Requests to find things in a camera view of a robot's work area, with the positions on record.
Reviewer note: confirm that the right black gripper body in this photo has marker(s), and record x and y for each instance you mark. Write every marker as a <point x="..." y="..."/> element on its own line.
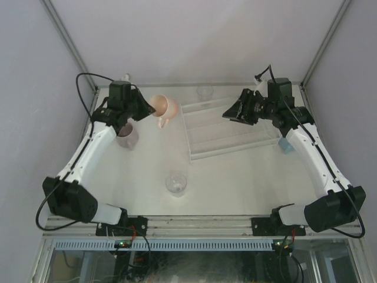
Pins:
<point x="245" y="107"/>

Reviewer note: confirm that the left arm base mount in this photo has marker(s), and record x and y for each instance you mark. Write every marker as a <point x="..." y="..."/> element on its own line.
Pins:
<point x="127" y="226"/>

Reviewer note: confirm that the clear glass near front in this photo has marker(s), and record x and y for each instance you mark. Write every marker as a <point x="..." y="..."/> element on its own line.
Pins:
<point x="176" y="184"/>

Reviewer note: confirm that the pink ceramic mug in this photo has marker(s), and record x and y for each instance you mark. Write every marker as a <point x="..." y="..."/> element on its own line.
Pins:
<point x="165" y="109"/>

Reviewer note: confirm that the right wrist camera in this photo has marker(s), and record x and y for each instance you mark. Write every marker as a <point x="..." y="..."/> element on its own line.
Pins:
<point x="261" y="86"/>

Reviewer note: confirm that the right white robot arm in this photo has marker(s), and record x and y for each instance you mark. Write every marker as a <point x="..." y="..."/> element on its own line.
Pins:
<point x="337" y="201"/>

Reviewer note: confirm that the blue slotted cable duct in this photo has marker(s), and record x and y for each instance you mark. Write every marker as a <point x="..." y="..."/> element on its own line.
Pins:
<point x="161" y="245"/>

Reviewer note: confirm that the lilac ceramic mug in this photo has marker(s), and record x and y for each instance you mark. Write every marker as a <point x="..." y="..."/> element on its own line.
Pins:
<point x="127" y="137"/>

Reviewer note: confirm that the aluminium front rail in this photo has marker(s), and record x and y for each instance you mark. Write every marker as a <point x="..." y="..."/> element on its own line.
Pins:
<point x="195" y="227"/>

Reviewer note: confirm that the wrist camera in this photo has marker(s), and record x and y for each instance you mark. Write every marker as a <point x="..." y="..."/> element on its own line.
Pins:
<point x="126" y="77"/>
<point x="261" y="86"/>

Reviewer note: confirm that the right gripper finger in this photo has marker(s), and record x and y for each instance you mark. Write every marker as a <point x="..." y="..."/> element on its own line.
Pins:
<point x="242" y="122"/>
<point x="239" y="110"/>

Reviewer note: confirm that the aluminium frame post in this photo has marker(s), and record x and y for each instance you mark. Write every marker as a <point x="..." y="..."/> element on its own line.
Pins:
<point x="64" y="34"/>
<point x="325" y="43"/>

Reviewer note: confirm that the clear glass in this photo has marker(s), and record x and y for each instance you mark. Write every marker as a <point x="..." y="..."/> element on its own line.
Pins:
<point x="176" y="184"/>
<point x="204" y="92"/>

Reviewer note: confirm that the light blue mug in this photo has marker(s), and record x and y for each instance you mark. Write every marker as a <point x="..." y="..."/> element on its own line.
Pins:
<point x="285" y="146"/>

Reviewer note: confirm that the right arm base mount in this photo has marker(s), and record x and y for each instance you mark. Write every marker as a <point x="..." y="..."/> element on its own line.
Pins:
<point x="272" y="225"/>

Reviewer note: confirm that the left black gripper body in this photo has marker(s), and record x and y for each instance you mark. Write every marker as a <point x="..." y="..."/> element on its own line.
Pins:
<point x="136" y="104"/>

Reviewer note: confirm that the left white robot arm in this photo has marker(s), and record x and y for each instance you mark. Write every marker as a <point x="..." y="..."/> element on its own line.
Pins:
<point x="68" y="194"/>

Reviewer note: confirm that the right aluminium frame post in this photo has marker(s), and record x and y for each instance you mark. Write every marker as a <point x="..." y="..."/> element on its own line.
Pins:
<point x="325" y="43"/>

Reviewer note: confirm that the clear glass at back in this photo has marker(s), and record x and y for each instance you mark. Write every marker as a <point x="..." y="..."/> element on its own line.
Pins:
<point x="204" y="92"/>

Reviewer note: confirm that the clear acrylic dish rack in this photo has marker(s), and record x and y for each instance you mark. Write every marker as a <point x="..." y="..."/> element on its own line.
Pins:
<point x="208" y="134"/>

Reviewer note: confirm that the left aluminium frame post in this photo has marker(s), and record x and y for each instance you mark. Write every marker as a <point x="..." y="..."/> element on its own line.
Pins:
<point x="64" y="34"/>

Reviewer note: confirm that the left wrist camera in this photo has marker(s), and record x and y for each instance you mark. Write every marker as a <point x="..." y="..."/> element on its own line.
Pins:
<point x="126" y="77"/>

